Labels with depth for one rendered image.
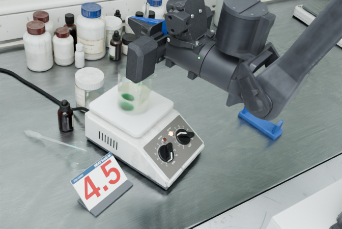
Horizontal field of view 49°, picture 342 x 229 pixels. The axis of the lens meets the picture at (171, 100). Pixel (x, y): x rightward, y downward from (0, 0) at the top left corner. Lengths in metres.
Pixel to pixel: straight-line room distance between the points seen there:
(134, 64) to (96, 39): 0.44
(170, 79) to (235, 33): 0.47
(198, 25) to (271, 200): 0.36
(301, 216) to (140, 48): 0.33
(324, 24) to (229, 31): 0.11
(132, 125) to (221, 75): 0.22
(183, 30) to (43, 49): 0.48
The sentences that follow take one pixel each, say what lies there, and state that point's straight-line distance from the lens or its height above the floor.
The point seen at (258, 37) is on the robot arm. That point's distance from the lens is 0.49.
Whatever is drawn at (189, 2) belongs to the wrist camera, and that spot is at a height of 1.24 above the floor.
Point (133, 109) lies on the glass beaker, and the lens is 0.68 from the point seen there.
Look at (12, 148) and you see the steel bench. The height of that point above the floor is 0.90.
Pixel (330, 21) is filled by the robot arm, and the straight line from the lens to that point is 0.44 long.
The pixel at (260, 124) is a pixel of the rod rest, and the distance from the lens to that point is 0.86.
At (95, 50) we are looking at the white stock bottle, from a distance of 0.96.
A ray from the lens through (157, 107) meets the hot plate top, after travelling 0.71.
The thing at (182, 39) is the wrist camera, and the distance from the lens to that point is 0.53.
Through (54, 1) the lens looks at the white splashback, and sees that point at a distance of 1.02.
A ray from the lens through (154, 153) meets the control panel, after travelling 0.67.
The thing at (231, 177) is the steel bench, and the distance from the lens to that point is 0.74.
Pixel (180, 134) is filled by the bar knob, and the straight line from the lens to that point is 0.70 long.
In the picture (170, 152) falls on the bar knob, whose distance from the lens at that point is 0.67.
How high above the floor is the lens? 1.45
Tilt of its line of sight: 39 degrees down
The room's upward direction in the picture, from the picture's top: 10 degrees clockwise
